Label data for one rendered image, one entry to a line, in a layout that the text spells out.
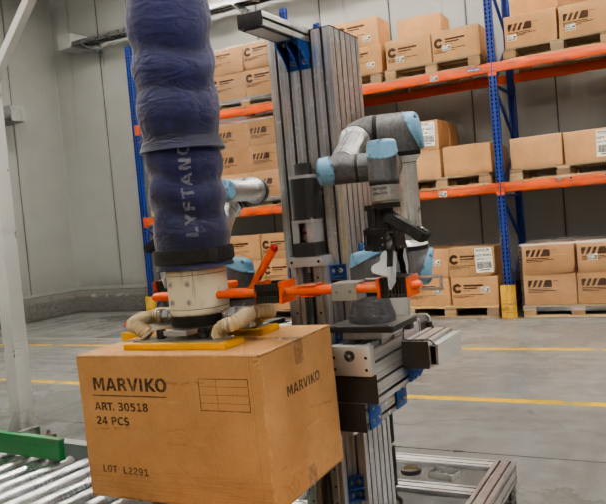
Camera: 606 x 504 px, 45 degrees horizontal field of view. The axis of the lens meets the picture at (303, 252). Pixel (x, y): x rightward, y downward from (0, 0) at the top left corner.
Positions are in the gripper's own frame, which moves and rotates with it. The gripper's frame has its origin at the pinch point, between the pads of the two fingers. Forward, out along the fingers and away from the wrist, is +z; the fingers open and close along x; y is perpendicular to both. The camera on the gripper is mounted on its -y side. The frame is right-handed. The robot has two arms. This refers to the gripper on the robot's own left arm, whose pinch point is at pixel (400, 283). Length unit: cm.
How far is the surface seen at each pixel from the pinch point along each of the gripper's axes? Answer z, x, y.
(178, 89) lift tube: -55, 9, 54
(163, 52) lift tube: -64, 11, 56
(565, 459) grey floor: 120, -225, -1
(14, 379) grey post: 75, -175, 349
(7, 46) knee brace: -147, -176, 324
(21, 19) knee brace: -162, -176, 309
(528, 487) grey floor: 120, -182, 10
